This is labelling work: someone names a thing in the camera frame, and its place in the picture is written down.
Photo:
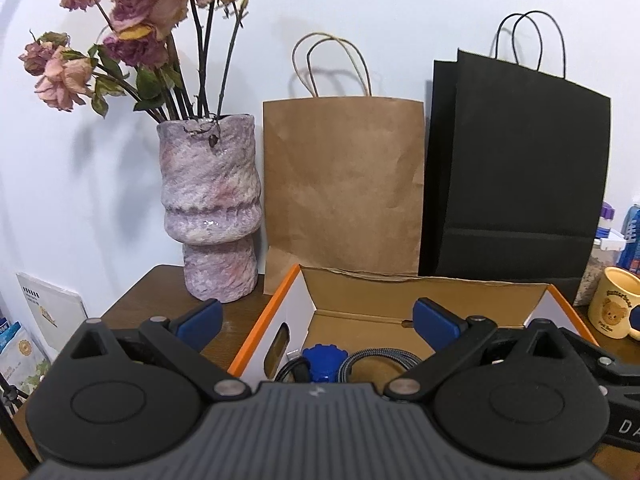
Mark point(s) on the blue drink can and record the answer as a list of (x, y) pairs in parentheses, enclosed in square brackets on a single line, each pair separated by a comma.
[(631, 240)]

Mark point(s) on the yellow bear mug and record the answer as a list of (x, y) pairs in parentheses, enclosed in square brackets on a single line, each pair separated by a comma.
[(612, 305)]

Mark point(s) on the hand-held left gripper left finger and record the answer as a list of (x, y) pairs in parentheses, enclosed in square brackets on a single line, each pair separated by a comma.
[(201, 318)]

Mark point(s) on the clear food container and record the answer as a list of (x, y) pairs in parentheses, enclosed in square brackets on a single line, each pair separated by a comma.
[(597, 270)]

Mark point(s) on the black light stand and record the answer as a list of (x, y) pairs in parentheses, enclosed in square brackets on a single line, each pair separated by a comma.
[(12, 425)]

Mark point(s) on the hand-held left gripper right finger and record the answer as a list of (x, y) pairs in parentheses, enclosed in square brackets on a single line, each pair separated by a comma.
[(434, 320)]

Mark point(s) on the white flat box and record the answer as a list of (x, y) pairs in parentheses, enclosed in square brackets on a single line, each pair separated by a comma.
[(50, 310)]

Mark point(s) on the blue gear-shaped plastic part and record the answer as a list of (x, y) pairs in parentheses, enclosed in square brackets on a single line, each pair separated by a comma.
[(322, 362)]

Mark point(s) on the purple lidded jar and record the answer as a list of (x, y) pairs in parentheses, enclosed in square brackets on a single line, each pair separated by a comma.
[(606, 217)]

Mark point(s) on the red cardboard box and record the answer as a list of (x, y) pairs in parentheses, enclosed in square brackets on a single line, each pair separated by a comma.
[(350, 300)]

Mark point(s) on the black paper bag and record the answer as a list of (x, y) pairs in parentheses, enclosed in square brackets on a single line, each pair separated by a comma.
[(515, 170)]

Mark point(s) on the pink mottled ceramic vase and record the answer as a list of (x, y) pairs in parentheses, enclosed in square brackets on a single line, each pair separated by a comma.
[(210, 210)]

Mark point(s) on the brown paper bag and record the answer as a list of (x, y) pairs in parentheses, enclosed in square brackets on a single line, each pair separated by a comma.
[(345, 190)]

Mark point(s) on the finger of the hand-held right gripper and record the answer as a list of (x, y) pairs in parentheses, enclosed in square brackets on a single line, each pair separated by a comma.
[(607, 362)]

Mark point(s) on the dried pink rose bouquet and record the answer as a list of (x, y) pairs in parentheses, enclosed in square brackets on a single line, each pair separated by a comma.
[(140, 25)]

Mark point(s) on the blue and white packet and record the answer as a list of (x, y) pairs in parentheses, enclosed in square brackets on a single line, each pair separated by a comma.
[(20, 355)]

